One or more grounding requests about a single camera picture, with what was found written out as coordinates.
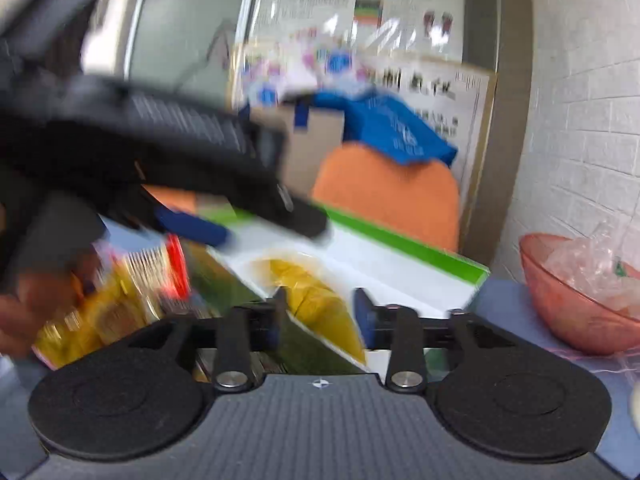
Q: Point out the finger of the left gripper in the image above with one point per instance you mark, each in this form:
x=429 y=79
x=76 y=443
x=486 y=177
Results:
x=190 y=227
x=299 y=215

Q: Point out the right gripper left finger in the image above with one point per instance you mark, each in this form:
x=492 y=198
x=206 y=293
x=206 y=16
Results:
x=248 y=340

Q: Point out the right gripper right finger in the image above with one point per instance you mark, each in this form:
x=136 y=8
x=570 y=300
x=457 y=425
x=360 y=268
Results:
x=398 y=329

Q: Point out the yellow corn snack packet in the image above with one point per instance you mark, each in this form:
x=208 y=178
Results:
x=312 y=300

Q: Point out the person's left hand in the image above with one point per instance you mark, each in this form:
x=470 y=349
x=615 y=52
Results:
x=38 y=298

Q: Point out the left orange chair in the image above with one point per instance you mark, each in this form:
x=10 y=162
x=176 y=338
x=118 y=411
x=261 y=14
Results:
x=178 y=200

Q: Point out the orange chair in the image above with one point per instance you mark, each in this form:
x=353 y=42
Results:
x=419 y=201
x=178 y=200

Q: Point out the green cardboard box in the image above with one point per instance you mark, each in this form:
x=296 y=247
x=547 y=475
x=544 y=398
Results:
x=349 y=254

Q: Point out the yellow lemon candy bag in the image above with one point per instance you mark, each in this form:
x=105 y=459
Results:
x=129 y=296

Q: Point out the brown paper bag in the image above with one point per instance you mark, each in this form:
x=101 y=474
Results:
x=313 y=133

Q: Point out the blue tablecloth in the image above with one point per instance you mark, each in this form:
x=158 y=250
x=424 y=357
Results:
x=495 y=406

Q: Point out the blue fabric bag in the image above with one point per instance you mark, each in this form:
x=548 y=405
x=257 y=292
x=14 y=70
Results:
x=380 y=121

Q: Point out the right orange chair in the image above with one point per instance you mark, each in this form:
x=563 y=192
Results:
x=419 y=201

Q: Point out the floral cloth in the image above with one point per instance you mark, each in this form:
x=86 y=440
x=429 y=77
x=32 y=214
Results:
x=265 y=73

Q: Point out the framed calligraphy poster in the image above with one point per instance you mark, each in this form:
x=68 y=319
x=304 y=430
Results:
x=453 y=99

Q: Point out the red plastic bowl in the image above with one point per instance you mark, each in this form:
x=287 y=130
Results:
x=571 y=316

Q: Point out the wall information poster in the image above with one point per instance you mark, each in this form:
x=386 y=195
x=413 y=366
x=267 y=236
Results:
x=425 y=27

